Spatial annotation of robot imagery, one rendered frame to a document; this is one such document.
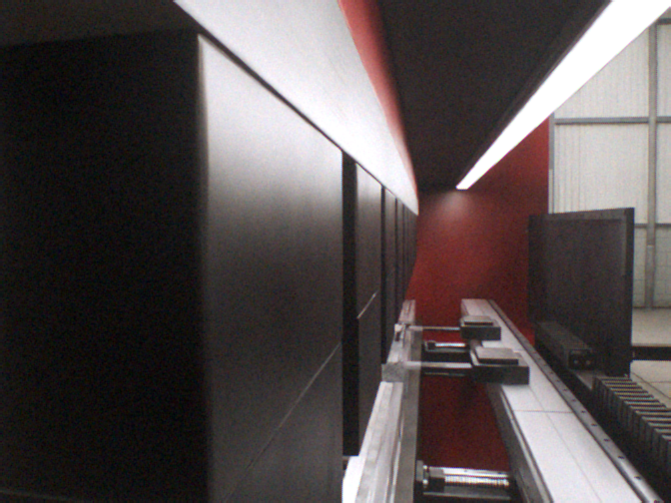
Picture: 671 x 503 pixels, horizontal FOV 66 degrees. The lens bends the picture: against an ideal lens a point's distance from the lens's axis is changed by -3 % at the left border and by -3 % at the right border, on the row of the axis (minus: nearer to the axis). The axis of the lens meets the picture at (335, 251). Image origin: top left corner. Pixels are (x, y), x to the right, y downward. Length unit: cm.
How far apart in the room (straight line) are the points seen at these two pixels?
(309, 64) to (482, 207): 224
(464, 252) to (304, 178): 224
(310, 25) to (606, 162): 880
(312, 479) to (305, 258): 7
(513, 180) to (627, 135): 675
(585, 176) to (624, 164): 60
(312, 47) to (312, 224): 6
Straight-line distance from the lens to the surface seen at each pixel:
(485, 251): 240
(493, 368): 112
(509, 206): 241
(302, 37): 17
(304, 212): 16
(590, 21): 45
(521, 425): 92
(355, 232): 29
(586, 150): 888
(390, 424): 93
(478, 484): 102
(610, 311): 138
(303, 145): 16
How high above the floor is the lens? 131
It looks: 3 degrees down
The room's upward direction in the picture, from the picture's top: straight up
